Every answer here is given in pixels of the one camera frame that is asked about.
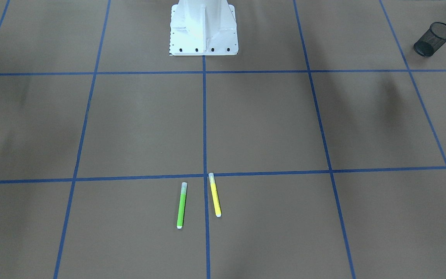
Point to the green marker pen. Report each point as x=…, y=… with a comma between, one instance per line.
x=182, y=203

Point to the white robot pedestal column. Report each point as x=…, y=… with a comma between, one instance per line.
x=203, y=27

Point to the black mesh pen cup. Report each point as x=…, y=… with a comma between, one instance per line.
x=431, y=40

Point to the yellow marker pen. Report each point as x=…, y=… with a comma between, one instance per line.
x=216, y=203

